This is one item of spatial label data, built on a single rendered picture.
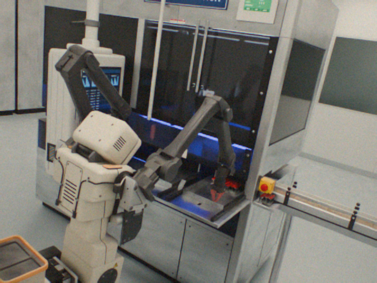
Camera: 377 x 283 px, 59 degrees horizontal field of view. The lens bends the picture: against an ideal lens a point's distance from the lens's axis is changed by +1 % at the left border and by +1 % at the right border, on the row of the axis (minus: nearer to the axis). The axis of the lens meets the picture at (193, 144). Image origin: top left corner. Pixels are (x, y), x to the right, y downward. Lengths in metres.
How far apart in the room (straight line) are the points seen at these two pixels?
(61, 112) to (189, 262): 1.29
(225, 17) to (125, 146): 1.04
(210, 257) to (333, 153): 4.60
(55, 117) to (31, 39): 4.70
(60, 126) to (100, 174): 0.93
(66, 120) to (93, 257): 0.90
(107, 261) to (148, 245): 1.16
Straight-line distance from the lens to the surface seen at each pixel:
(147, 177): 1.18
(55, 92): 2.05
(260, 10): 1.89
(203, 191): 1.97
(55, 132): 2.10
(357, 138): 6.45
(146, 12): 2.31
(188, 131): 1.29
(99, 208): 1.32
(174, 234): 2.39
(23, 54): 6.66
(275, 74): 1.84
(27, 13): 6.67
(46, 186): 3.33
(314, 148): 6.59
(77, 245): 1.47
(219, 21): 2.00
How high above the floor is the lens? 1.69
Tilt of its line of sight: 16 degrees down
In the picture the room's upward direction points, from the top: 9 degrees clockwise
